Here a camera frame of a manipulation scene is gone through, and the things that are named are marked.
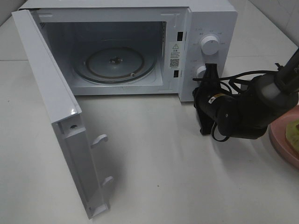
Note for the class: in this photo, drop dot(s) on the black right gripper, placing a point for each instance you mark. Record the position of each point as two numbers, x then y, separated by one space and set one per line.
206 98

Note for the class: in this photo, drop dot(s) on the pink round plate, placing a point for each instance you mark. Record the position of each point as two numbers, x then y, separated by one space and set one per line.
277 130

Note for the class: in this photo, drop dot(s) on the sandwich with white bread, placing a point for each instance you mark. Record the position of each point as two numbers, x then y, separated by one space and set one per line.
292 134

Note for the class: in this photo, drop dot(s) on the white microwave door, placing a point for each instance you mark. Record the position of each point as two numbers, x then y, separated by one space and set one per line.
64 113

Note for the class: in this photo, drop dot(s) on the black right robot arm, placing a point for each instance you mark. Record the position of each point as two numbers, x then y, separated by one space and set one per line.
243 105

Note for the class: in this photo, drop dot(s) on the white lower microwave knob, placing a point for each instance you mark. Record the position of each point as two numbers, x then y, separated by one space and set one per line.
201 71

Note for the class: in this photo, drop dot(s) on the white microwave knob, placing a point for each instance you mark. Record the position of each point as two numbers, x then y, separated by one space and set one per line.
210 45
201 71

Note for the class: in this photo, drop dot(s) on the white upper microwave knob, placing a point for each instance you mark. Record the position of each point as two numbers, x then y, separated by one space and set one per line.
210 45

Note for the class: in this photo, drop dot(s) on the white warning label sticker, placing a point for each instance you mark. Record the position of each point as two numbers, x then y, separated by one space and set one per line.
175 52

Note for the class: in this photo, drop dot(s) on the white microwave oven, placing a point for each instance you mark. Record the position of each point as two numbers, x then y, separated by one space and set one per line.
77 28

